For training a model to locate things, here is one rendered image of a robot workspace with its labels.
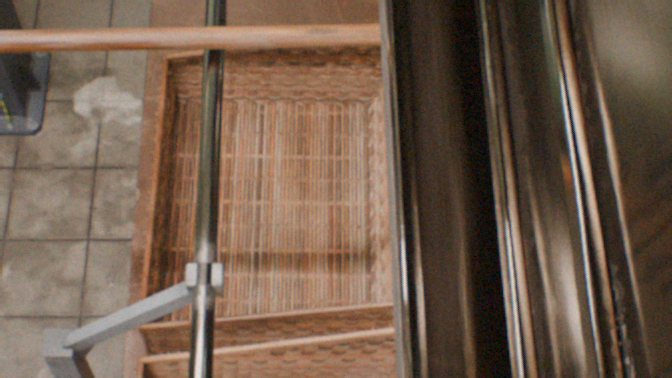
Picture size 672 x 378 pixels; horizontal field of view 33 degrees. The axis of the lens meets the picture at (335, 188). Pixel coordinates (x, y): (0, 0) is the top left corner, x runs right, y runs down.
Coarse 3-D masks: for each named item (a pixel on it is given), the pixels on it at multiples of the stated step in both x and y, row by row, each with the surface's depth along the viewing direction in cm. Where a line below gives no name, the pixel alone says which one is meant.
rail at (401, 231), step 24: (408, 72) 124; (408, 96) 122; (408, 120) 120; (408, 144) 119; (408, 168) 117; (408, 192) 116; (408, 216) 115; (408, 240) 113; (408, 264) 112; (408, 288) 110; (408, 312) 109; (408, 336) 108; (408, 360) 107
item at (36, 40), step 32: (0, 32) 153; (32, 32) 153; (64, 32) 153; (96, 32) 153; (128, 32) 153; (160, 32) 153; (192, 32) 153; (224, 32) 153; (256, 32) 154; (288, 32) 154; (320, 32) 154; (352, 32) 154
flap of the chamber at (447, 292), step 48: (384, 0) 131; (432, 0) 132; (384, 48) 128; (432, 48) 129; (384, 96) 126; (432, 96) 125; (480, 96) 127; (432, 144) 122; (480, 144) 123; (432, 192) 119; (480, 192) 120; (432, 240) 116; (480, 240) 117; (432, 288) 113; (480, 288) 114; (432, 336) 111; (480, 336) 112
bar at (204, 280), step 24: (216, 0) 161; (216, 24) 159; (216, 72) 155; (216, 96) 153; (216, 120) 151; (216, 144) 149; (216, 168) 148; (216, 192) 146; (216, 216) 144; (216, 240) 143; (192, 264) 141; (216, 264) 141; (192, 288) 140; (216, 288) 140; (120, 312) 151; (144, 312) 148; (168, 312) 148; (192, 312) 138; (48, 336) 159; (72, 336) 157; (96, 336) 154; (192, 336) 136; (48, 360) 159; (72, 360) 159; (192, 360) 134
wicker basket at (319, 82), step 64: (192, 64) 212; (256, 64) 211; (320, 64) 211; (192, 128) 219; (256, 128) 220; (320, 128) 220; (384, 128) 211; (192, 192) 212; (256, 192) 213; (384, 192) 206; (192, 256) 206; (256, 256) 206; (320, 256) 207; (384, 256) 200; (256, 320) 180; (320, 320) 180; (384, 320) 180
